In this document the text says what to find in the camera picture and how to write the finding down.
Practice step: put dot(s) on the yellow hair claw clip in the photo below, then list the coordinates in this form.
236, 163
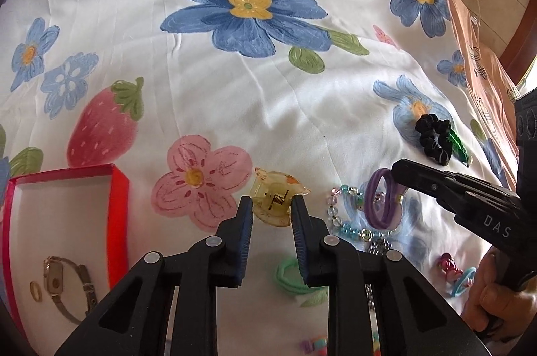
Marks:
272, 184

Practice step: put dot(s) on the peach printed cloth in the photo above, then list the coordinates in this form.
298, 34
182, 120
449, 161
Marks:
474, 45

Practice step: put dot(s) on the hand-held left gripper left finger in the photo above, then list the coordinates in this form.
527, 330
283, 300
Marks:
242, 242

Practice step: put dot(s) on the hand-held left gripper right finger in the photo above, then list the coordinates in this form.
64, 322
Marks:
301, 242

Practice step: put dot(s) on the red cardboard box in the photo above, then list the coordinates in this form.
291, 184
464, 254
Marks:
118, 234

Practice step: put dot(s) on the gold wrist watch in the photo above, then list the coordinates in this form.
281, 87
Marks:
53, 280

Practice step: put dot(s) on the black scrunchie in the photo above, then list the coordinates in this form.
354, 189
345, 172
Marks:
428, 129

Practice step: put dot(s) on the green leaf hair clip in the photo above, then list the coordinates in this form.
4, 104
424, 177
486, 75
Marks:
459, 146

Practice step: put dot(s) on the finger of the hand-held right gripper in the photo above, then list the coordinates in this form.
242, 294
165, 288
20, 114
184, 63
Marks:
423, 177

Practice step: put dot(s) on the floral bed sheet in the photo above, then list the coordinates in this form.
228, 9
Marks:
293, 108

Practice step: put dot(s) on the brown wooden furniture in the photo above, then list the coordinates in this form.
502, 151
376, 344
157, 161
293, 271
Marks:
518, 49

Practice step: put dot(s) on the person's right hand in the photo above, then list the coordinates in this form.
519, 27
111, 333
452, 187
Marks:
486, 297

